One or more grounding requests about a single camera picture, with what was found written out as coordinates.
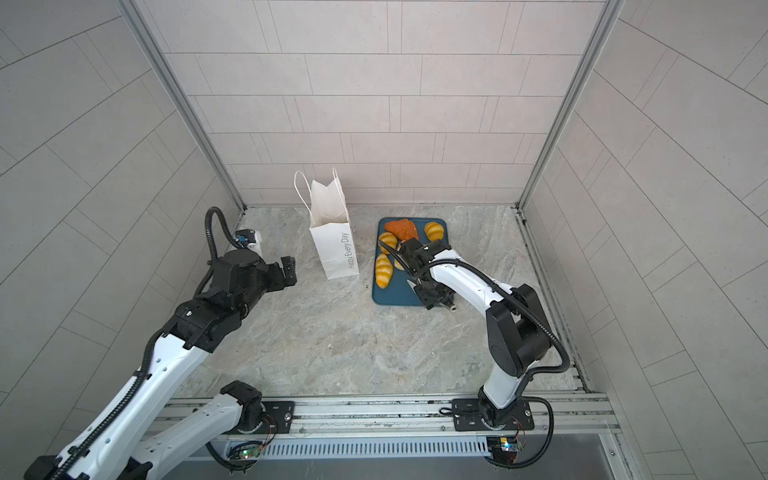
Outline small striped bun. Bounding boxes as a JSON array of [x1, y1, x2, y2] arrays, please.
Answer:
[[424, 222, 445, 242], [377, 231, 399, 255]]

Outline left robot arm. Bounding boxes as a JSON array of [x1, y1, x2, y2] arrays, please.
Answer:
[[24, 207, 297, 479]]

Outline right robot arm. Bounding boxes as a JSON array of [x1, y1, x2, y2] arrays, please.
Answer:
[[378, 239, 571, 429]]

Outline white paper bag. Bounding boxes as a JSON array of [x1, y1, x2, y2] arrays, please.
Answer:
[[293, 169, 359, 280]]

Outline blue rectangular tray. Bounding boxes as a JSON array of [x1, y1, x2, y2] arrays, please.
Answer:
[[372, 217, 449, 307]]

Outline striped bun lower left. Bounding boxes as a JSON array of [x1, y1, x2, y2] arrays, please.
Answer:
[[375, 254, 394, 289]]

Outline reddish brown croissant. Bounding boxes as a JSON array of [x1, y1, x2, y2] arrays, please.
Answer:
[[384, 219, 419, 242]]

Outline right circuit board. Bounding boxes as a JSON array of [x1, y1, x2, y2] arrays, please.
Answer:
[[486, 437, 525, 466]]

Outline circuit board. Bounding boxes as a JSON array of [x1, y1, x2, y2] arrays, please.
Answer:
[[486, 437, 525, 466], [227, 441, 264, 463]]

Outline left circuit board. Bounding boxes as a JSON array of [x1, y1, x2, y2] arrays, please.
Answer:
[[227, 441, 264, 463]]

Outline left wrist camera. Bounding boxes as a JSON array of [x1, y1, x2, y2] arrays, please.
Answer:
[[235, 229, 263, 256]]

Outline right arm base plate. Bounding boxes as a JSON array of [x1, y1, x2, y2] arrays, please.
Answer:
[[440, 398, 535, 432]]

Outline aluminium rail frame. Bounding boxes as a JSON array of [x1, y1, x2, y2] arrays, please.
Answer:
[[211, 390, 640, 479]]

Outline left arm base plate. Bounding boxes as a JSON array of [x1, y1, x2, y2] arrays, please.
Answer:
[[235, 401, 296, 435]]

